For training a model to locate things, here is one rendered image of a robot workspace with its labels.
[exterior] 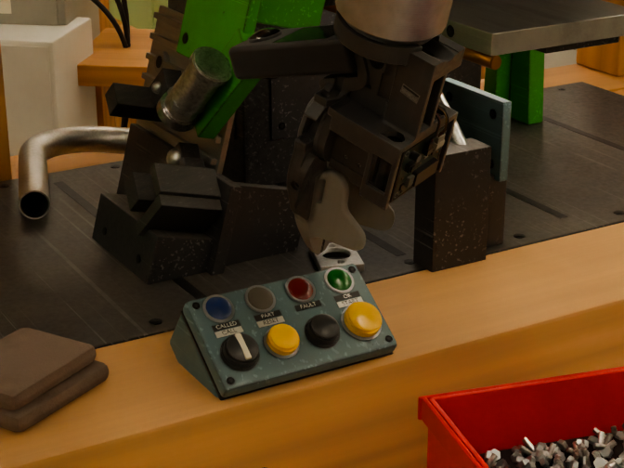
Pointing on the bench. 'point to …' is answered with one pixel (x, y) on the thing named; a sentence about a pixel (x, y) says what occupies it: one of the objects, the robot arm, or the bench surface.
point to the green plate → (240, 19)
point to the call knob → (240, 350)
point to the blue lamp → (218, 307)
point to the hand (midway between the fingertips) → (313, 233)
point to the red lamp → (300, 289)
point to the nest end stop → (179, 214)
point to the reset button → (282, 339)
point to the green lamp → (339, 279)
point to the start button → (363, 318)
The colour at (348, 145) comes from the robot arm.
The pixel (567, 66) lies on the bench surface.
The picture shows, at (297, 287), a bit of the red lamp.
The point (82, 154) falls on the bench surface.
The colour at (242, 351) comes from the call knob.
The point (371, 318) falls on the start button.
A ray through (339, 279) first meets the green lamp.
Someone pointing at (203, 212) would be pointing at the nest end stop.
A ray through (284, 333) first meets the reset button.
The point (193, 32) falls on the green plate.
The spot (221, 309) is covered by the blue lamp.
